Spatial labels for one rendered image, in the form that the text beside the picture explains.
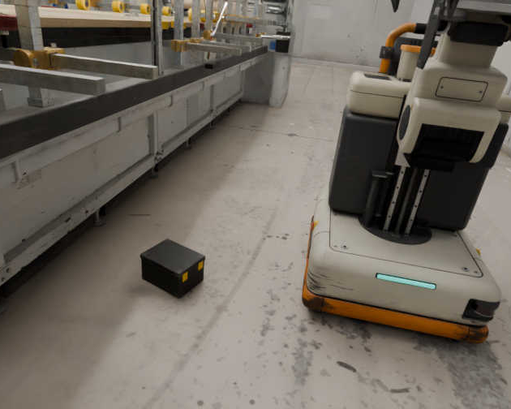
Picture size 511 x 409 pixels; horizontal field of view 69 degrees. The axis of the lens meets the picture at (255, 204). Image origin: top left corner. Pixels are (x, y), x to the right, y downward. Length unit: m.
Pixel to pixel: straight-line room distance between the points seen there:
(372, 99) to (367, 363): 0.89
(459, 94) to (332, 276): 0.66
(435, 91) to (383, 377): 0.87
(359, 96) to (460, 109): 0.38
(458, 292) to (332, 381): 0.49
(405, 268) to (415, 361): 0.31
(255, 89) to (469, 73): 3.93
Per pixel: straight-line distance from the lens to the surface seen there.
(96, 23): 1.68
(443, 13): 1.07
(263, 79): 4.90
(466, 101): 1.21
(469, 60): 1.22
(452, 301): 1.40
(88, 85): 0.80
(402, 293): 1.35
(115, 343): 1.34
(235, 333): 1.35
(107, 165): 1.96
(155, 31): 1.76
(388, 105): 1.43
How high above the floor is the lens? 0.96
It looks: 26 degrees down
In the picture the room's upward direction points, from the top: 6 degrees clockwise
